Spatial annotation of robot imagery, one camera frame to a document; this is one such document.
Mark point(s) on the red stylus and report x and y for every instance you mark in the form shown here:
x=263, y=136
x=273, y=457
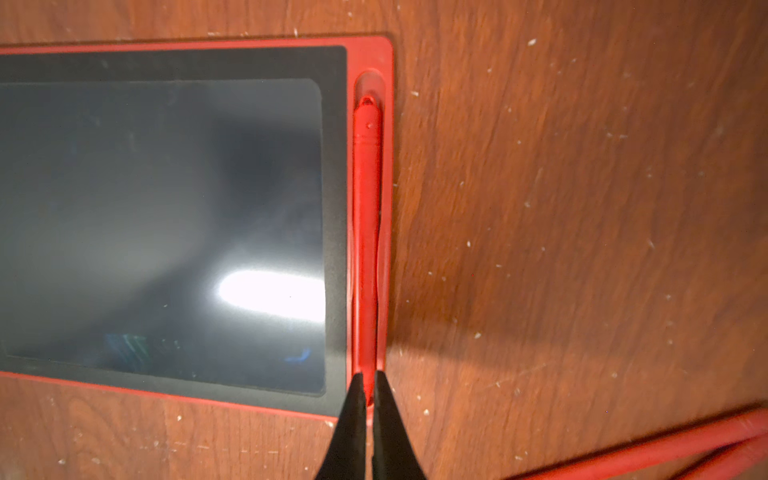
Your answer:
x=713, y=436
x=730, y=463
x=367, y=127

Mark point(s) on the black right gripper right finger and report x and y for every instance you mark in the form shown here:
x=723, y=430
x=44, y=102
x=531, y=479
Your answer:
x=393, y=455

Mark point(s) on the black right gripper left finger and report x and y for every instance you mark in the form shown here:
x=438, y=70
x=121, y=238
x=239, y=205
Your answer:
x=346, y=454

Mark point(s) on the red tablet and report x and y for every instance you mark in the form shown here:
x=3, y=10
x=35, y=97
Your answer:
x=177, y=217

